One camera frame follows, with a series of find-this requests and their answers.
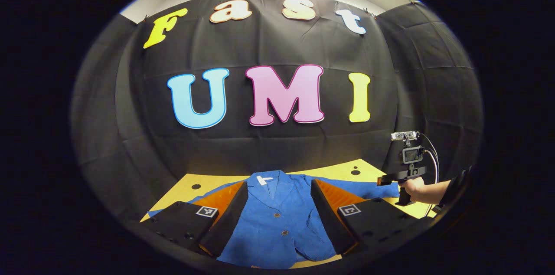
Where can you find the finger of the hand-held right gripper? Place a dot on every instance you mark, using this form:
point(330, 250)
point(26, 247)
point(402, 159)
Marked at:
point(388, 178)

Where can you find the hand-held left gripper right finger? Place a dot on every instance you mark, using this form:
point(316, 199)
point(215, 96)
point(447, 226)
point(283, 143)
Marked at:
point(331, 223)

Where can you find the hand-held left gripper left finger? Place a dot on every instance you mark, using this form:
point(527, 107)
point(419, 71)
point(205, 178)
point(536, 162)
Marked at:
point(227, 223)

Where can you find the black backdrop cloth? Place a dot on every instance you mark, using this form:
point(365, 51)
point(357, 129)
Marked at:
point(277, 149)

